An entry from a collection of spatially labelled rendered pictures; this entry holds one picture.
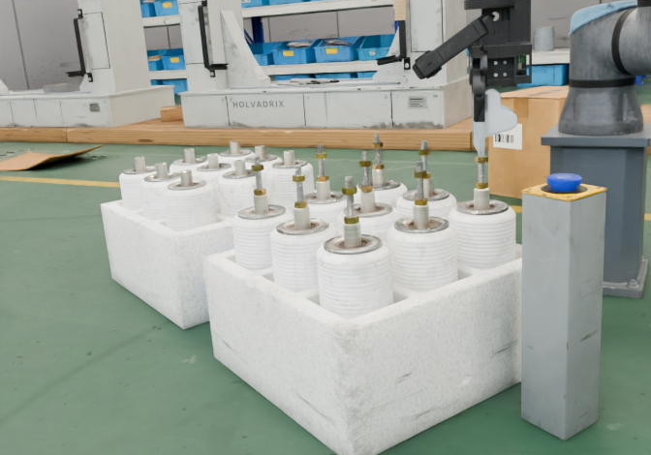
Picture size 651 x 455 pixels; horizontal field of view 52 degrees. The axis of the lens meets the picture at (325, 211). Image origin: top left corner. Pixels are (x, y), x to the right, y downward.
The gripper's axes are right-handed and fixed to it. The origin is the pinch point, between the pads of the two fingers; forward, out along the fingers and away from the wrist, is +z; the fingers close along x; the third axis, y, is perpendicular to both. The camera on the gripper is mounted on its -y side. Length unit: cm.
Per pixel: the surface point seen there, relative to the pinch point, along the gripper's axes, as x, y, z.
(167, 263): 13, -56, 22
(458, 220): -3.3, -2.8, 10.2
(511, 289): -7.3, 4.2, 19.3
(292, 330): -19.2, -24.5, 20.2
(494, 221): -4.5, 2.2, 10.1
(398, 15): 202, -25, -22
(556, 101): 95, 25, 5
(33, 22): 609, -456, -50
